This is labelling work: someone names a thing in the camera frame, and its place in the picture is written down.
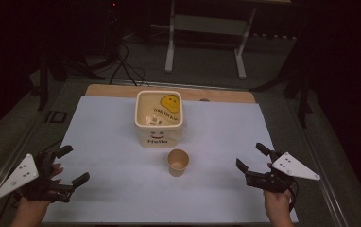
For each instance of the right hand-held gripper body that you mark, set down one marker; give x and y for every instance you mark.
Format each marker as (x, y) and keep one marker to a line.
(290, 167)

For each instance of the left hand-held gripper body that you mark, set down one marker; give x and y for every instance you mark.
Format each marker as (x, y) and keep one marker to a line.
(18, 176)

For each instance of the brown paper cup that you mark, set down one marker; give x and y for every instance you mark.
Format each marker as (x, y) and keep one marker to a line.
(178, 163)

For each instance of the white bin with smiley face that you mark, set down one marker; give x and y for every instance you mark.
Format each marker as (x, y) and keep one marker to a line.
(158, 126)

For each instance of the person's left hand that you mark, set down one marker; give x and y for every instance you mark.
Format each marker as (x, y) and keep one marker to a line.
(56, 171)

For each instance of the person's right hand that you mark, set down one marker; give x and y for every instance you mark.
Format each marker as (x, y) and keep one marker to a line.
(276, 198)

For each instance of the white table mat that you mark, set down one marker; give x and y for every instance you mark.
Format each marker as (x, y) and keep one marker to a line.
(112, 176)

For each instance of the black stand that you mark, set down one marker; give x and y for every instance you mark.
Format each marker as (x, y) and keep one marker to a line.
(301, 91)
(43, 82)

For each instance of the black rectangular bracket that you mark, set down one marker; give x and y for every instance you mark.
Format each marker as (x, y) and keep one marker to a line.
(55, 117)

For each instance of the white metal desk frame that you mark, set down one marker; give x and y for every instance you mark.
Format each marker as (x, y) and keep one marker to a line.
(205, 25)

